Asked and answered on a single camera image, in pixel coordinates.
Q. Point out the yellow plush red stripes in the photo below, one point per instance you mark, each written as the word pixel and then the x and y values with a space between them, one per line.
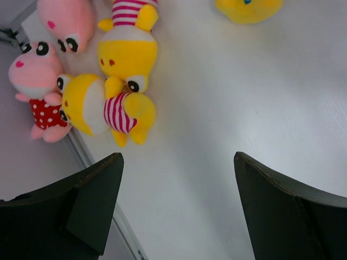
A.
pixel 128 50
pixel 94 106

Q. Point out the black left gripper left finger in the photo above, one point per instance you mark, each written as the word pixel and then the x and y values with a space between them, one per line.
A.
pixel 68 219

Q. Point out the pink plush red dotted dress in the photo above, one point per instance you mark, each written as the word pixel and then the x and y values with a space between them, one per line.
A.
pixel 34 75

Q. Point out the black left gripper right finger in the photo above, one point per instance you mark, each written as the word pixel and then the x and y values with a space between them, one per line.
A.
pixel 287 219

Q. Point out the pink plush upside down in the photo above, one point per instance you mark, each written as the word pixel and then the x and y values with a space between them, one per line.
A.
pixel 71 22

